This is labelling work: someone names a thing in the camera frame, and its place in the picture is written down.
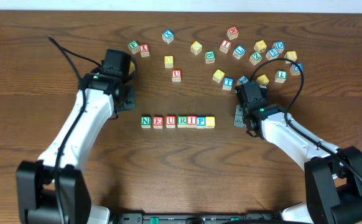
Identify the green N block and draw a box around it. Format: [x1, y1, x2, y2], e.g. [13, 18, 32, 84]
[141, 116, 152, 128]

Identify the blue P block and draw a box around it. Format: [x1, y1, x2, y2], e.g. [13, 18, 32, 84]
[196, 116, 206, 129]

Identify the red E block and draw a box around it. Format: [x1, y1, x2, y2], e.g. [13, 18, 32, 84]
[152, 116, 164, 129]

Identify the red i block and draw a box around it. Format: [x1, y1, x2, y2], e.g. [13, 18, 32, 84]
[187, 115, 197, 128]
[220, 40, 231, 54]

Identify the red U block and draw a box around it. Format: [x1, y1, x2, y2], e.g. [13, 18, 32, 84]
[165, 116, 177, 128]
[172, 69, 182, 82]

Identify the green R block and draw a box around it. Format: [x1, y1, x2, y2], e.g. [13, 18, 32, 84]
[177, 116, 187, 128]

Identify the green B block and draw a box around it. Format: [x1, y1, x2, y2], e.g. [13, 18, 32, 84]
[205, 50, 216, 63]

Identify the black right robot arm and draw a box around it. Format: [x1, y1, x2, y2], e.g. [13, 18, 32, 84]
[234, 103, 362, 223]

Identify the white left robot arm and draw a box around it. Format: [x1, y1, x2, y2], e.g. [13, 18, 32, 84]
[16, 72, 136, 223]

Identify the blue T block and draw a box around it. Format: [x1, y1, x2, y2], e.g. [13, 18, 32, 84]
[222, 77, 234, 90]

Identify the blue 2 block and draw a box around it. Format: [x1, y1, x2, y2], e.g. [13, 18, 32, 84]
[236, 75, 249, 86]

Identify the yellow pen picture block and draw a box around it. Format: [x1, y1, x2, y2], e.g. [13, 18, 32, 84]
[256, 74, 269, 86]

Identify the green F block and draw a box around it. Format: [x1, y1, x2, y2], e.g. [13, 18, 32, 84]
[128, 40, 140, 54]

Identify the red Y block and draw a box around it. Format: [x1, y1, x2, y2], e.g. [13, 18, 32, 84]
[139, 44, 150, 57]

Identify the yellow O block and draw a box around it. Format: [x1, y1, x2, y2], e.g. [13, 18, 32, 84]
[164, 55, 174, 68]

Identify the green 7 block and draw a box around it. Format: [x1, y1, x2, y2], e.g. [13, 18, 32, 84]
[275, 70, 287, 83]

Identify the green Z block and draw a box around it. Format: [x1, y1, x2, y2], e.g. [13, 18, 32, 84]
[249, 52, 262, 65]

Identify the blue L block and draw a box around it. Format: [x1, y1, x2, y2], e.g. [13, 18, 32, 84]
[233, 45, 246, 60]

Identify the blue 5 block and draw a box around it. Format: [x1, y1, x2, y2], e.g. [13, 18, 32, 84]
[266, 48, 279, 60]

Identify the blue D block front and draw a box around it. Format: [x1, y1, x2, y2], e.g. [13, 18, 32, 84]
[290, 63, 304, 76]

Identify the blue d block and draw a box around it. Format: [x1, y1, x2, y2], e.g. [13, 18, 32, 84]
[290, 63, 304, 76]
[272, 41, 285, 54]

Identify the yellow monkey picture block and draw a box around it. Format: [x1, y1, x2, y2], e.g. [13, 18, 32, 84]
[254, 40, 267, 54]

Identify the blue X block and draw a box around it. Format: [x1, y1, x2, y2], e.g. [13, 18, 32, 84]
[162, 30, 174, 44]

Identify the blue D block rear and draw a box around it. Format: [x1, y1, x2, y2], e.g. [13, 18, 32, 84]
[272, 41, 285, 54]

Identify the red H block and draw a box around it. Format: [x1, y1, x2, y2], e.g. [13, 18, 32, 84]
[227, 26, 239, 40]

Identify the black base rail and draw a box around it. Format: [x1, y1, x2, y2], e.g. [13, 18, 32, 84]
[84, 203, 281, 224]

